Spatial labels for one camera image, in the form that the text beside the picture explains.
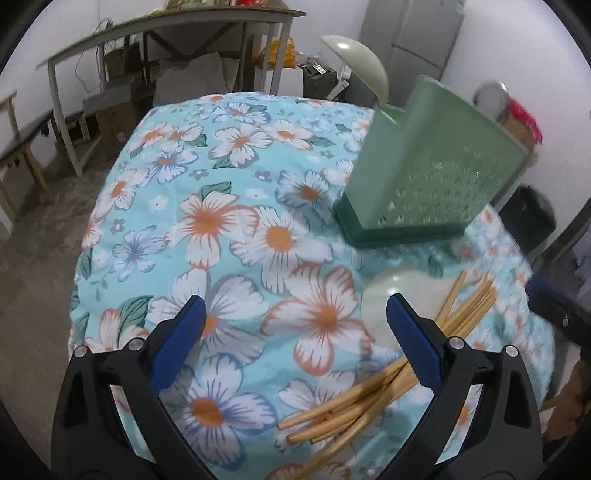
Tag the white sack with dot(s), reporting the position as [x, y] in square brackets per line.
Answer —
[198, 78]

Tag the bundle of wooden chopsticks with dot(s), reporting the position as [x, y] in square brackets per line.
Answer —
[332, 410]

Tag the white-framed wooden desk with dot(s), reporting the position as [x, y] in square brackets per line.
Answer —
[64, 121]

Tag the olive green bag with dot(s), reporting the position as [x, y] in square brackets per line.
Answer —
[318, 78]

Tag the yellow plastic bag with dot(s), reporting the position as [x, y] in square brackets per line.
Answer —
[264, 53]

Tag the white foam box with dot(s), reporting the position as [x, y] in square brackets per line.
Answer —
[295, 83]

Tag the clear plastic bag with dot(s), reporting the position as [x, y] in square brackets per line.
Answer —
[491, 99]

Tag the wooden chair with black seat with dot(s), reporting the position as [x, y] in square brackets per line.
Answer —
[27, 134]

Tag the floral blue cloth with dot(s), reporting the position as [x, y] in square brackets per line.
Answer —
[184, 152]

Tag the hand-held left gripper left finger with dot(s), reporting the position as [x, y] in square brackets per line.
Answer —
[182, 341]

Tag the green perforated utensil holder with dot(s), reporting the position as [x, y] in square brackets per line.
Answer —
[429, 184]

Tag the small brown cardboard box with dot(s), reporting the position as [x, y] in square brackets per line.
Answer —
[115, 124]

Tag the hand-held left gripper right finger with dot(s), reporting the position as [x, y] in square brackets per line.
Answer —
[413, 341]

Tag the dark door frame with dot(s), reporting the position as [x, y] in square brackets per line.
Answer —
[570, 226]

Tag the silver refrigerator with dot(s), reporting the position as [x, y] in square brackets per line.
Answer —
[415, 37]

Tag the red plastic bag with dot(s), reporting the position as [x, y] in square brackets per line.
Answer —
[526, 115]

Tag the black trash bin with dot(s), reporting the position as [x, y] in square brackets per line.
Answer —
[526, 217]

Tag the large brown cardboard box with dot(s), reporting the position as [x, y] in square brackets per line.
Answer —
[122, 62]

